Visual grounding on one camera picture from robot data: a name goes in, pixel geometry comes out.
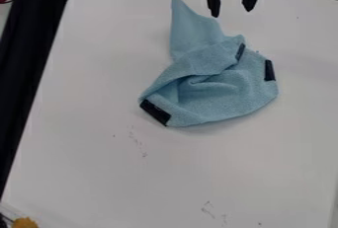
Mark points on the light blue cloth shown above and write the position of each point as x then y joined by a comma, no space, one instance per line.
211,84

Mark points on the yellow toy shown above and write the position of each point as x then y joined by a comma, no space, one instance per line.
24,222

